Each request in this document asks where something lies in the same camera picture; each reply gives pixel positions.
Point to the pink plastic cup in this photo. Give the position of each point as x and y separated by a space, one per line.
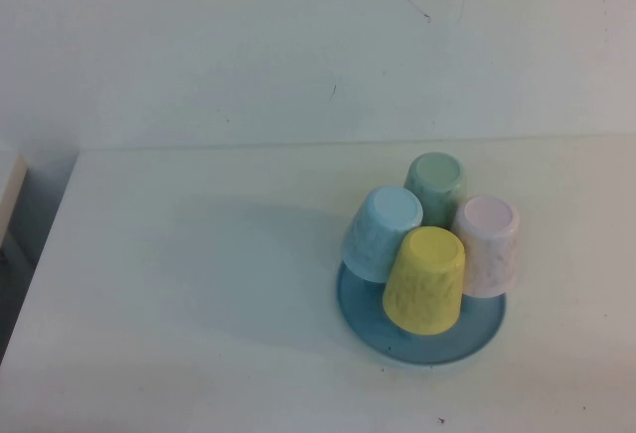
489 249

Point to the light blue plastic cup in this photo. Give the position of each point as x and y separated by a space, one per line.
382 234

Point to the green plastic cup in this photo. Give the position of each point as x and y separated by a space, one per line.
437 189

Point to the yellow plastic cup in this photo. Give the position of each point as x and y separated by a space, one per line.
422 284

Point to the blue round cup stand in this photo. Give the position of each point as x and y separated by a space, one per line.
477 324

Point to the beige furniture board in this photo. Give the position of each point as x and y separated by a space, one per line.
12 194

